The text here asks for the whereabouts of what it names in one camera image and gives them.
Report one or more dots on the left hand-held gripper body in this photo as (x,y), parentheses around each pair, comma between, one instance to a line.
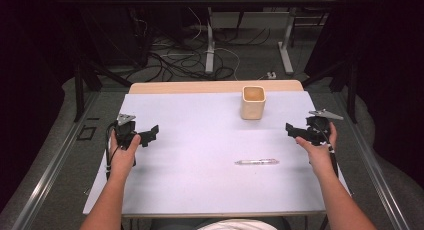
(126,130)

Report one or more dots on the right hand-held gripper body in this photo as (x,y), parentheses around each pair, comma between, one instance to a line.
(319,130)

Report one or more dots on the person's right hand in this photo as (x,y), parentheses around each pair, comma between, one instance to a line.
(319,155)

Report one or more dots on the person's left hand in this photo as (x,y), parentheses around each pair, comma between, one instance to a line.
(122,160)

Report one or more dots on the beige square cup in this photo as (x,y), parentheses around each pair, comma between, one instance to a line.
(253,105)

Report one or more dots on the clear white pen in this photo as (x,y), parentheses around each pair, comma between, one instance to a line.
(256,162)

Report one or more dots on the black metal stand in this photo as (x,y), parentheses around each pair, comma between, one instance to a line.
(80,90)
(350,90)

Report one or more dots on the white plug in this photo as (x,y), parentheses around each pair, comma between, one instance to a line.
(271,75)

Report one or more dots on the white table mat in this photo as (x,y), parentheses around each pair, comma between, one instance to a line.
(206,150)

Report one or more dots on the wooden table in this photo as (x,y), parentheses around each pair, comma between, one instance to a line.
(200,86)

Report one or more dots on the dark curtain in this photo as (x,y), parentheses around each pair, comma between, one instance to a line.
(390,73)
(30,73)

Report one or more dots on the white-legged background desk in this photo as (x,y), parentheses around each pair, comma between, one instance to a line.
(210,40)

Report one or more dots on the person's white shirt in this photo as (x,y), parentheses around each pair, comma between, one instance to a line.
(238,225)

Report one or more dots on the black horizontal bar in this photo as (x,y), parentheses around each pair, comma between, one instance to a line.
(200,0)

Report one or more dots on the metal floor rail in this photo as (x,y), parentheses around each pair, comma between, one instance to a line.
(373,170)
(50,170)

